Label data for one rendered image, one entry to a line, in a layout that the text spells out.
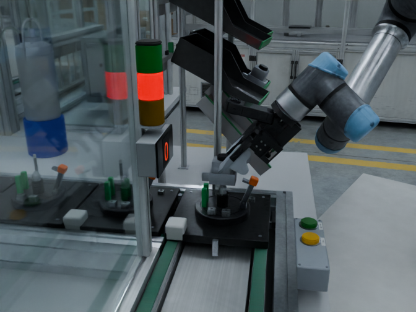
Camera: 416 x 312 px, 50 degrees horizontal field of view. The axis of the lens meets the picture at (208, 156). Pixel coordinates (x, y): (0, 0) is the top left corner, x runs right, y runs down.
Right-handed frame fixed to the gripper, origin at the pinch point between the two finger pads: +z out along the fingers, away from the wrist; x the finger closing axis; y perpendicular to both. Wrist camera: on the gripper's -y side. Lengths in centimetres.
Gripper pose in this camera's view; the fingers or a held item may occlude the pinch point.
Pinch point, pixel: (221, 163)
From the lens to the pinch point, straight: 107.6
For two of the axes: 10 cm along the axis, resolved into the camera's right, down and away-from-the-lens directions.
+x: 1.5, -3.6, 9.2
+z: -6.5, 6.7, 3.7
